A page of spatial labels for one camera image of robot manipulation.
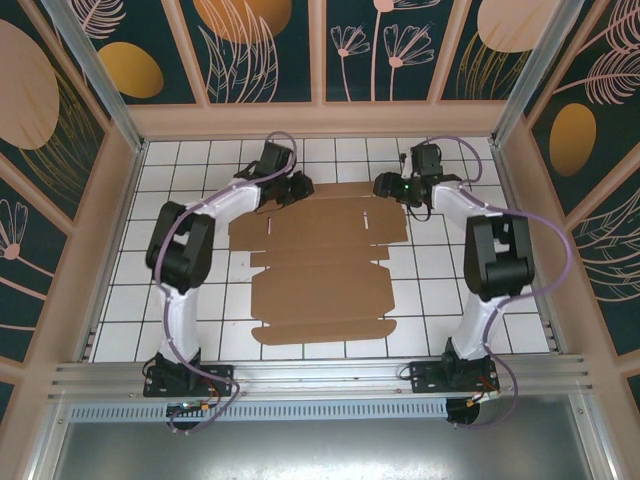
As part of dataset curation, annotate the brown cardboard box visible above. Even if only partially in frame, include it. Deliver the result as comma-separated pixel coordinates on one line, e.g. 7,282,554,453
227,182,411,347

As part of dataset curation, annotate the grey metal sheet panel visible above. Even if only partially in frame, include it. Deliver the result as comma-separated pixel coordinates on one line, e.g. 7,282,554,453
29,399,616,480

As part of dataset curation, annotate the thin aluminium side rail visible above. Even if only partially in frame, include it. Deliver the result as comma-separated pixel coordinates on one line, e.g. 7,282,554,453
489,142,560,354
79,142,147,362

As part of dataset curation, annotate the aluminium frame post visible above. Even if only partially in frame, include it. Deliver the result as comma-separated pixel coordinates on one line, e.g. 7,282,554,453
489,0,586,149
42,0,146,154

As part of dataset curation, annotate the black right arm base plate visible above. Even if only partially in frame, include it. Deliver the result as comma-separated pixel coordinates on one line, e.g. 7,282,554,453
408,360,501,396

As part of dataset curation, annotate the aluminium mounting rail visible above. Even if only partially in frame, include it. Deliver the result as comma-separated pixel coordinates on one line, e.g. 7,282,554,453
48,354,599,401

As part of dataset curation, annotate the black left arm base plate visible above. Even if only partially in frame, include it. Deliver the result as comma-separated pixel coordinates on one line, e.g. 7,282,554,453
143,363,236,399

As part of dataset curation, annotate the grey slotted cable duct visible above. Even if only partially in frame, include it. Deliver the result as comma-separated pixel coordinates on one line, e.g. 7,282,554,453
67,398,449,421

